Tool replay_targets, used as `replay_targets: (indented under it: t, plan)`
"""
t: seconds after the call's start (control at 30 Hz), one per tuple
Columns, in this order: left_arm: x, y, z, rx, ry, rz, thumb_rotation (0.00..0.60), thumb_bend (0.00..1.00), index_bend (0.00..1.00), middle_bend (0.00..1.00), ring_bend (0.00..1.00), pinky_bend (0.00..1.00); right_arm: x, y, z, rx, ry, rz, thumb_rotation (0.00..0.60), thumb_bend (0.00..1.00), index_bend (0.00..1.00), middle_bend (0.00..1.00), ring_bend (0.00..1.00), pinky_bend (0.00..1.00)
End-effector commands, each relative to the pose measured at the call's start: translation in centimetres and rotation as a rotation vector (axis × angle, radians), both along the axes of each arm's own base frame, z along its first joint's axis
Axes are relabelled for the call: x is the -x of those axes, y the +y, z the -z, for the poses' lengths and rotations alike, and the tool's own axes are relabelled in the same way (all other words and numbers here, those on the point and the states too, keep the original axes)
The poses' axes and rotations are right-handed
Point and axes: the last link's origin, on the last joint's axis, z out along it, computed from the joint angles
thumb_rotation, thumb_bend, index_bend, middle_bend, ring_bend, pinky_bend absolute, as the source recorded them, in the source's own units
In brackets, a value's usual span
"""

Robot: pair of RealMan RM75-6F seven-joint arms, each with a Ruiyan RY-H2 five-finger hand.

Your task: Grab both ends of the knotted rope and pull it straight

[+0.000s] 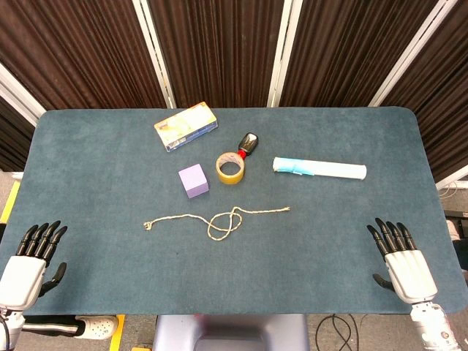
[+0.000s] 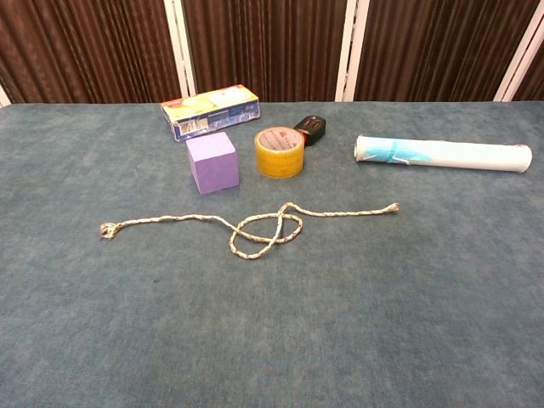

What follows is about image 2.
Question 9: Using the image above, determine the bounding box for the brown pleated curtain panel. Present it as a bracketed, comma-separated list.
[354, 0, 541, 102]
[513, 54, 544, 102]
[181, 0, 349, 103]
[0, 0, 182, 105]

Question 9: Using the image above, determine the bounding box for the purple foam cube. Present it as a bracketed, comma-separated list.
[185, 131, 241, 196]

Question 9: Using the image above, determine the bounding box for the blue carpet table cloth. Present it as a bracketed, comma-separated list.
[0, 100, 544, 408]

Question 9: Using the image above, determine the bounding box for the blue and yellow cardboard box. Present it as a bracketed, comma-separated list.
[160, 83, 261, 142]

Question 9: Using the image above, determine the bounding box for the yellow packing tape roll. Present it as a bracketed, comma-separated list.
[253, 126, 306, 179]

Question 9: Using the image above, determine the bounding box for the white roll with cyan print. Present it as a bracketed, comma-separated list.
[353, 134, 534, 175]

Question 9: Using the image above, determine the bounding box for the white speckled braided rope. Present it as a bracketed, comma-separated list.
[99, 201, 401, 261]

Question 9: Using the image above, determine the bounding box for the black device with orange trim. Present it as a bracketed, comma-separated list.
[292, 115, 327, 148]

